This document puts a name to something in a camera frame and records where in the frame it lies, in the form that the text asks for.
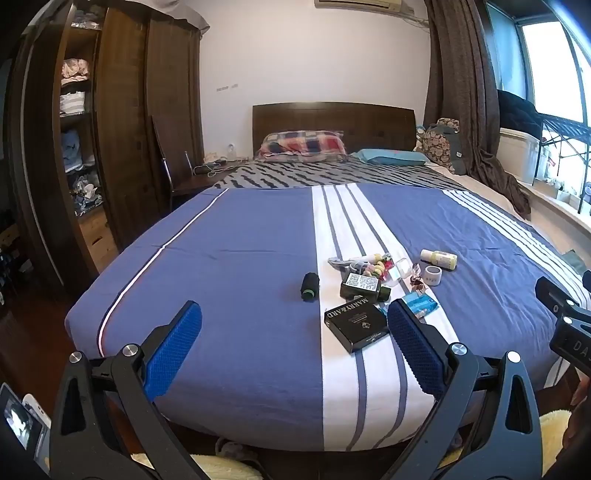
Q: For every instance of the dark green labelled box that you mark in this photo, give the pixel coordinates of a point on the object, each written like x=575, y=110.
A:
x=362, y=286

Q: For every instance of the small dark red trinket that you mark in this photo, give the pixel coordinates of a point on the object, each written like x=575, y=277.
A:
x=418, y=282

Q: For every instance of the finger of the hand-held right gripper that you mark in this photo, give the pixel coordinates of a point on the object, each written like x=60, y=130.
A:
x=554, y=293

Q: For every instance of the white folded clothes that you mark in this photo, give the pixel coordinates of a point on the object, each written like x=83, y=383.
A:
x=71, y=102

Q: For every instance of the dark wooden headboard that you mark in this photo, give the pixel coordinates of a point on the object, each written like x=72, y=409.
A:
x=332, y=120

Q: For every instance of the pile of mixed clothes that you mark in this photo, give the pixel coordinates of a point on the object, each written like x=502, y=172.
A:
x=85, y=194

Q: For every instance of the brown curtain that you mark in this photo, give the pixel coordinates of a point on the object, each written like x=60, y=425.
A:
x=466, y=92

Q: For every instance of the plaid pillow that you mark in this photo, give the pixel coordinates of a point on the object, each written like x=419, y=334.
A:
x=302, y=144

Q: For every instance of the black and white zebra sheet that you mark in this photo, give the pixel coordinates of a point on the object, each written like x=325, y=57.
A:
x=323, y=173

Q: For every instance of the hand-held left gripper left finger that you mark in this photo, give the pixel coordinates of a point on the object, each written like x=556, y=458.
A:
x=173, y=350

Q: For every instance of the blue striped bed blanket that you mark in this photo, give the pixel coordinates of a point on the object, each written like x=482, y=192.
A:
x=231, y=277

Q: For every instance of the dark wooden wardrobe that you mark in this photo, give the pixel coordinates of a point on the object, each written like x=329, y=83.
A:
x=124, y=115

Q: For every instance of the dark wooden nightstand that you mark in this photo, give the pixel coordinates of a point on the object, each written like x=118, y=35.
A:
x=203, y=179

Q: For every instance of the small white tube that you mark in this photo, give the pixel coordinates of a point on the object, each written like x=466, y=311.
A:
x=367, y=258

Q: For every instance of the flat black box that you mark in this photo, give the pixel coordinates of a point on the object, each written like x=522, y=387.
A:
x=358, y=325

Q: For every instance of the black jacket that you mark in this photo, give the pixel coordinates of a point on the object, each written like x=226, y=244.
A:
x=517, y=110

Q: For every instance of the black roll with green band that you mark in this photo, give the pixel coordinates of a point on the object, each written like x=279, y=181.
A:
x=309, y=287

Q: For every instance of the blue packet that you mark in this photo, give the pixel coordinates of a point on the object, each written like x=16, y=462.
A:
x=418, y=305

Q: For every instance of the yellow fluffy rug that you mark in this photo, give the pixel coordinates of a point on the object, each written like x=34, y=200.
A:
x=554, y=434

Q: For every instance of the metal frame chair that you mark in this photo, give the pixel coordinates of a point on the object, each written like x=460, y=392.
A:
x=165, y=157

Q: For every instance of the white tape roll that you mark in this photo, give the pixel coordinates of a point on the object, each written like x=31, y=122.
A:
x=432, y=275

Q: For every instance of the green cloth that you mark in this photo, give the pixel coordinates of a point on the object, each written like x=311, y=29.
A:
x=575, y=259

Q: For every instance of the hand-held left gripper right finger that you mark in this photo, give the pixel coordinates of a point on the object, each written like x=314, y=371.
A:
x=415, y=350

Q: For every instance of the white phone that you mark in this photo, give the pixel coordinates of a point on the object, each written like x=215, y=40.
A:
x=18, y=420

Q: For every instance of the person's right hand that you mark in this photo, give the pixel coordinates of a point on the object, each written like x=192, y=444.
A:
x=581, y=392

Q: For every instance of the teal pillow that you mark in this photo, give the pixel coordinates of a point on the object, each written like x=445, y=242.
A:
x=392, y=157

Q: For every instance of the grey slipper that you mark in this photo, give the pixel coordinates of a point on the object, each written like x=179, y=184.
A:
x=238, y=450

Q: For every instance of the blue folded clothes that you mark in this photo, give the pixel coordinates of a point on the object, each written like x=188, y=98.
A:
x=74, y=150

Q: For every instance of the large window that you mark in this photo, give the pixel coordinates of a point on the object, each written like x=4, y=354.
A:
x=545, y=60

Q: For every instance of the yellow plastic bottle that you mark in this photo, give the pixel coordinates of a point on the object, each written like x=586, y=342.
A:
x=438, y=259

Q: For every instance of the white storage box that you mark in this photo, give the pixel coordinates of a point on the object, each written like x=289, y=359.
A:
x=519, y=154

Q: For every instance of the patterned fabric bag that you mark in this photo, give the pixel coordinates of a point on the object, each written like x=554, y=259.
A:
x=438, y=141

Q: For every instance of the pink folded clothes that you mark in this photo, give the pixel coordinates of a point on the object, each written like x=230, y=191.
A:
x=74, y=69

